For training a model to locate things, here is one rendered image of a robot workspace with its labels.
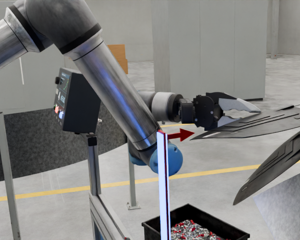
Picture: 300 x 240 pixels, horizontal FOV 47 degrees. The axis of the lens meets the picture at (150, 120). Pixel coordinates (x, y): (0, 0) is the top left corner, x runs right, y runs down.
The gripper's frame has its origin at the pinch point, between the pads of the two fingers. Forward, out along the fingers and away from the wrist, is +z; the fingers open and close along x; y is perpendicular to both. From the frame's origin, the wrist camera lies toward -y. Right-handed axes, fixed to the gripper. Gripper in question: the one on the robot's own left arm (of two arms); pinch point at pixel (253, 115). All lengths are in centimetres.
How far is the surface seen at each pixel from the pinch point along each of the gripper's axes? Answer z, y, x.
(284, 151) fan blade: 4.5, 14.8, 10.2
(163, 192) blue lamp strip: -8.9, -23.7, 11.9
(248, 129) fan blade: 2.6, -13.4, 1.0
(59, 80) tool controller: -75, 18, -5
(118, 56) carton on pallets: -480, 624, -45
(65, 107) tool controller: -60, 6, 3
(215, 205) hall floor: -72, 187, 97
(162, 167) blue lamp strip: -9.0, -24.2, 7.4
